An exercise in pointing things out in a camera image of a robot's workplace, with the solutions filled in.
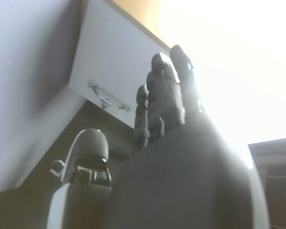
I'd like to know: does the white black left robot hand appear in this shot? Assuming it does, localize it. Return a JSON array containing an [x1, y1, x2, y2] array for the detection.
[[46, 44, 271, 229]]

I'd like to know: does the brown wooden board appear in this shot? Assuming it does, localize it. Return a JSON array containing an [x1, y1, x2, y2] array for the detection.
[[69, 0, 172, 131]]

